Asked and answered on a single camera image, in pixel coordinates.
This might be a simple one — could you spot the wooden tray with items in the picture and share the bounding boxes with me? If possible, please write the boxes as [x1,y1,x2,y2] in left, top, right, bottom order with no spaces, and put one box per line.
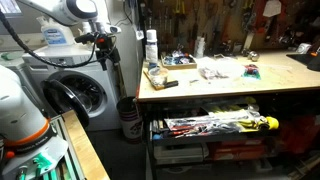
[161,53,197,70]

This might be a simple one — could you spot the dark striped trash bin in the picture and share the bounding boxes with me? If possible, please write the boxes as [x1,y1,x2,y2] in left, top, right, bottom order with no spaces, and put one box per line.
[116,97,142,143]

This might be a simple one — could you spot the white detergent jug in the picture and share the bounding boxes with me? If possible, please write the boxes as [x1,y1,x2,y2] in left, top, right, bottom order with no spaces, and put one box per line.
[37,16,74,47]

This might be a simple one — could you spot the red toolbox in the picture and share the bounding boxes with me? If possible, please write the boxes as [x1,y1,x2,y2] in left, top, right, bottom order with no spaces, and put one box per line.
[207,140,266,160]

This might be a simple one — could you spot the clear glass bowl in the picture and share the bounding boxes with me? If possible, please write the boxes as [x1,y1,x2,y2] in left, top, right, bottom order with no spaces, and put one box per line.
[148,67,168,85]

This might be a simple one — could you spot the white storage bins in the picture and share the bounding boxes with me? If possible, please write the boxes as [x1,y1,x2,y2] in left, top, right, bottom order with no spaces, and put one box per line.
[154,143,209,164]

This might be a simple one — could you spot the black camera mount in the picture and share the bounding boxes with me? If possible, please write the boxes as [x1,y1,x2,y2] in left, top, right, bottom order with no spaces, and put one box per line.
[75,33,120,71]

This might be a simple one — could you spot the clear plastic bag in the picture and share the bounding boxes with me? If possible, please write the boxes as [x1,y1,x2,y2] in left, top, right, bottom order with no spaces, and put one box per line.
[197,57,245,80]

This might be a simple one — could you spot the open tool drawer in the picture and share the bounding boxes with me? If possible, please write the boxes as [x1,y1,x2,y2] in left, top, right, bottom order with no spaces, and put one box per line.
[151,109,277,141]

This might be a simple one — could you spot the yellow tool in drawer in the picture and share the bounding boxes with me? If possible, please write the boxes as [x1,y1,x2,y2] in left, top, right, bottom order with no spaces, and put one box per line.
[239,116,279,131]

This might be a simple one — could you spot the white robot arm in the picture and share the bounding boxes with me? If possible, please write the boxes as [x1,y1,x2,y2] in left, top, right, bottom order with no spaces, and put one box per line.
[0,0,98,180]

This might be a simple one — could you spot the white blue spray can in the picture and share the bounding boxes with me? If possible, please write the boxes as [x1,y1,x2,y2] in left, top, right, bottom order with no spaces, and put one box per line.
[145,29,158,69]

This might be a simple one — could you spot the wooden cutting board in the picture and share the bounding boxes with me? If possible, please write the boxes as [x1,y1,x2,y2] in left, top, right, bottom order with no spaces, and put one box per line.
[144,67,179,90]

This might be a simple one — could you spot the red green small packet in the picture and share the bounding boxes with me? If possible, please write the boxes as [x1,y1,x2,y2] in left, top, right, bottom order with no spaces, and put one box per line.
[243,64,261,79]

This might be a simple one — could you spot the white washing machine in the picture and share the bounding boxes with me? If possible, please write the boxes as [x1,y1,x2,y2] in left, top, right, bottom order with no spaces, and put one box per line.
[22,53,121,131]

